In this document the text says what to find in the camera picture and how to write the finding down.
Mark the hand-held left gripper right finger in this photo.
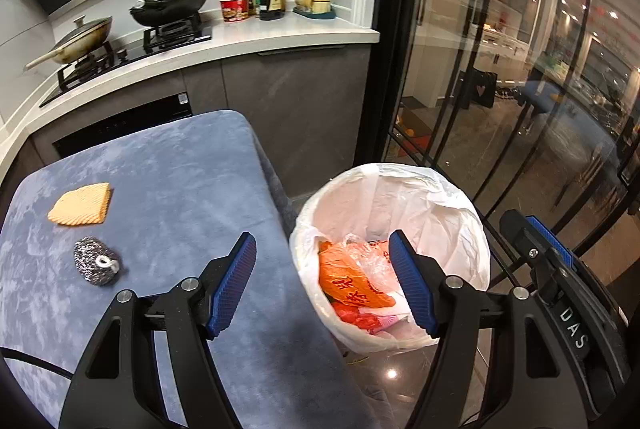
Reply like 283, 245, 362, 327
388, 229, 591, 429

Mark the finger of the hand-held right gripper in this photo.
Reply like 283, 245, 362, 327
527, 216, 578, 272
499, 209, 540, 262

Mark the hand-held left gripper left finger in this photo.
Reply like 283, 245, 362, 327
59, 231, 258, 429

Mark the clear plastic bag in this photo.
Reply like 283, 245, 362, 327
342, 234, 401, 295

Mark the pink floral paper cup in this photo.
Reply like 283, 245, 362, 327
367, 311, 418, 337

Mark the orange plastic bag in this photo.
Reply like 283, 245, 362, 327
318, 241, 401, 310

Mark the waste bin with white liner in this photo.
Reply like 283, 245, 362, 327
290, 162, 492, 354

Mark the blue-grey table cloth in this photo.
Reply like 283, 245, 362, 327
0, 109, 386, 429

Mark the black bag with heart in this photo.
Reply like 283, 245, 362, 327
462, 70, 499, 110

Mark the steel wool scrubber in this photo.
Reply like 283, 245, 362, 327
73, 236, 123, 284

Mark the yellow waffle sponge cloth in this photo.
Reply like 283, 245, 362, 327
47, 182, 113, 227

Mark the grey kitchen cabinet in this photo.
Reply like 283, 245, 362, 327
182, 43, 373, 200

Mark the black built-in appliance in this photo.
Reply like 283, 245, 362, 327
52, 93, 194, 160

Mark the black-framed glass door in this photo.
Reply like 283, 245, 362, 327
380, 0, 640, 310

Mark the black gas cooktop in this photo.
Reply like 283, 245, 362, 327
39, 20, 213, 109

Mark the white kitchen countertop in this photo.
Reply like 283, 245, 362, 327
0, 12, 381, 180

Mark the red instant noodle cup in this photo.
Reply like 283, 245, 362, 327
220, 0, 252, 22

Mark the black wok with lid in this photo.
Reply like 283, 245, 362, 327
129, 0, 212, 27

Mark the beige frying pan with lid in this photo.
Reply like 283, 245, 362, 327
24, 15, 114, 71

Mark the seasoning jar set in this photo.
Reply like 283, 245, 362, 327
292, 0, 337, 20

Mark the black cable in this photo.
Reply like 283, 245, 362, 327
0, 346, 76, 380

